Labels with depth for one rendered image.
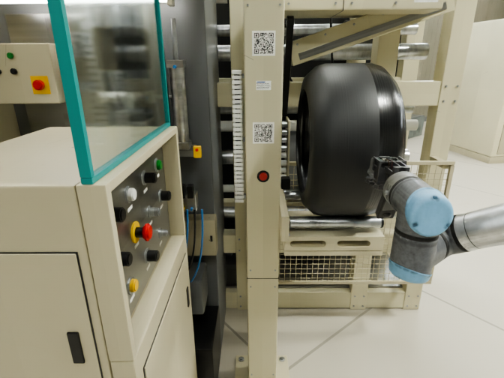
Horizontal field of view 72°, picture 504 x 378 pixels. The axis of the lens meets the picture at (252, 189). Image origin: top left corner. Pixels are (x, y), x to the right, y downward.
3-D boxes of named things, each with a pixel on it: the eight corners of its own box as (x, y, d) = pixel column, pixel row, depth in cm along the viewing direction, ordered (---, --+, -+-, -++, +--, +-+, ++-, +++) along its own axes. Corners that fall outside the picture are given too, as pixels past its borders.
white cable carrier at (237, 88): (235, 202, 132) (231, 70, 115) (235, 198, 136) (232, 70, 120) (246, 202, 132) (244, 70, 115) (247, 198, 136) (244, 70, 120)
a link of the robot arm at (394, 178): (424, 211, 82) (383, 212, 82) (415, 204, 87) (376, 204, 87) (430, 175, 79) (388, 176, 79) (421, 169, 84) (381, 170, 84)
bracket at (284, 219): (280, 241, 123) (281, 217, 120) (274, 200, 161) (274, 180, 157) (290, 241, 123) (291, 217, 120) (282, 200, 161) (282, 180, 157)
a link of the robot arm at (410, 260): (442, 275, 81) (453, 227, 77) (416, 294, 74) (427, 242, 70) (404, 258, 88) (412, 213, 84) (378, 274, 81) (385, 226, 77)
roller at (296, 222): (287, 228, 125) (286, 215, 125) (286, 229, 129) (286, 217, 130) (385, 227, 124) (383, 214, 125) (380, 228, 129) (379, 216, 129)
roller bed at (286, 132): (247, 182, 169) (247, 121, 159) (248, 173, 183) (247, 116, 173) (288, 182, 169) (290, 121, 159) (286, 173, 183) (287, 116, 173)
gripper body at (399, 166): (399, 155, 95) (418, 168, 83) (395, 184, 98) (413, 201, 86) (371, 155, 95) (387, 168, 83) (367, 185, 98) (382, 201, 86)
